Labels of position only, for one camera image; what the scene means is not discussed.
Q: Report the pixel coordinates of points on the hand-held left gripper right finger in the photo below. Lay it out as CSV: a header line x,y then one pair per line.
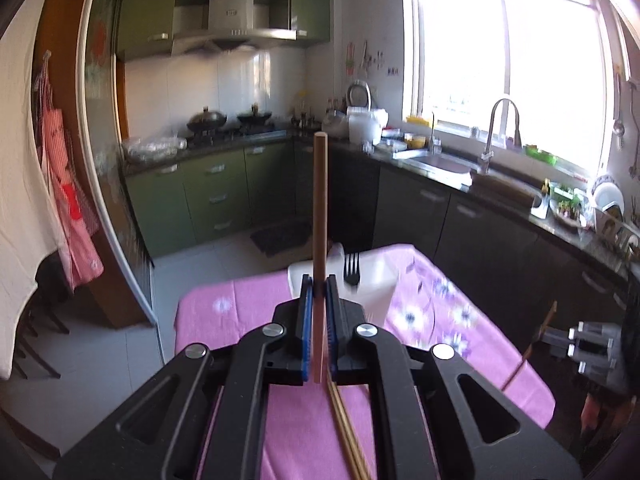
x,y
332,320

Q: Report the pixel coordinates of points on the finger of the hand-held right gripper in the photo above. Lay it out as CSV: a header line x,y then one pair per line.
x,y
590,332
592,357

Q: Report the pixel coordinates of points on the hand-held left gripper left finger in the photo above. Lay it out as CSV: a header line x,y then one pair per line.
x,y
306,340

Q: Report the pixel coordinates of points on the white utensil holder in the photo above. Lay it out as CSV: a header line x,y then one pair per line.
x,y
375,270

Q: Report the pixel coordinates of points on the black fork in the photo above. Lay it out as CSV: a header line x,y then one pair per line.
x,y
351,272

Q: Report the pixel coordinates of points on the pink floral tablecloth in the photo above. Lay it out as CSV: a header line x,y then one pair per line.
x,y
235,305

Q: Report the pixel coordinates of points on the dark floor mat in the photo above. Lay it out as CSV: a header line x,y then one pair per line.
x,y
280,239

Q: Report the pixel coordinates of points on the dish rack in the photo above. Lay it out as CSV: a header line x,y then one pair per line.
x,y
620,240

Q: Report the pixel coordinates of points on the dish of vegetables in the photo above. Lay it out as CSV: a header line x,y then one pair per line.
x,y
567,207

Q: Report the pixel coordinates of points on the white plate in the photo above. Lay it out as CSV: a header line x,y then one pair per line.
x,y
607,197

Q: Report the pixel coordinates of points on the dark lower cabinets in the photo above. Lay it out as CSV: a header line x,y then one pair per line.
x,y
475,240

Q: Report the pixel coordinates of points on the green lower cabinets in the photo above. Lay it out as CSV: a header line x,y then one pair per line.
x,y
215,195

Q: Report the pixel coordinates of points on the green cabinets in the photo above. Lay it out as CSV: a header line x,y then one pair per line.
x,y
145,15
215,195

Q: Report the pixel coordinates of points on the green box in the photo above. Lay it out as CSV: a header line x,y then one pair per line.
x,y
540,155

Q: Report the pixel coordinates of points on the steel sink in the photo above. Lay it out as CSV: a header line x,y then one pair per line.
x,y
440,164

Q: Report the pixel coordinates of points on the white plastic container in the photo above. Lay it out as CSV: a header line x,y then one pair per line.
x,y
365,127

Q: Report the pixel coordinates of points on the white rice cooker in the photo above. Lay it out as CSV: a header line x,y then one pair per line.
x,y
336,122

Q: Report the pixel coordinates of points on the yellow bowl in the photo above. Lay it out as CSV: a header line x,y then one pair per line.
x,y
416,141

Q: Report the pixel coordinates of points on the row of condiment bottles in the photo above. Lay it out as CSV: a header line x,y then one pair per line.
x,y
305,117

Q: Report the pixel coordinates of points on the black gas stove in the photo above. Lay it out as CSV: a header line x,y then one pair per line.
x,y
235,136

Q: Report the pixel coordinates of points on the small steel faucet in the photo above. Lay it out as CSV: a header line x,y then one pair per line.
x,y
433,135

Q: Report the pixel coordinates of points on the hanging ladle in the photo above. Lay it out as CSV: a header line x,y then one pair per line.
x,y
619,110

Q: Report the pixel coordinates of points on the black wok with lid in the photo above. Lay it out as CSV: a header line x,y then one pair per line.
x,y
206,120

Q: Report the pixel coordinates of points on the tall steel faucet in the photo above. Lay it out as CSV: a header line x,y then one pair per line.
x,y
500,105

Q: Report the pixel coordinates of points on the kitchen window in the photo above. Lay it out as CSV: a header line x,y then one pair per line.
x,y
545,75

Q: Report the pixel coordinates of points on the dark wooden chair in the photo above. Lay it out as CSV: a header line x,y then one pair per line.
x,y
40,320

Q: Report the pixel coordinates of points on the sliding glass door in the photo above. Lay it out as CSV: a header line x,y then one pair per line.
x,y
107,160

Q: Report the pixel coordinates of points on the red checkered apron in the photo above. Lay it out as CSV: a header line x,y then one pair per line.
x,y
70,210

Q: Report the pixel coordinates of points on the steel range hood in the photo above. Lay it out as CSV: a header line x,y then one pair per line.
x,y
235,30

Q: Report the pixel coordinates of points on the white hanging cloth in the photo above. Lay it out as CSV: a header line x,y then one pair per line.
x,y
20,185

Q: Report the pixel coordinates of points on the green upper cabinets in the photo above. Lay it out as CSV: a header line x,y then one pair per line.
x,y
145,15

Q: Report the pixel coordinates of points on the wall stickers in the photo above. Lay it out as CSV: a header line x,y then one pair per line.
x,y
365,57

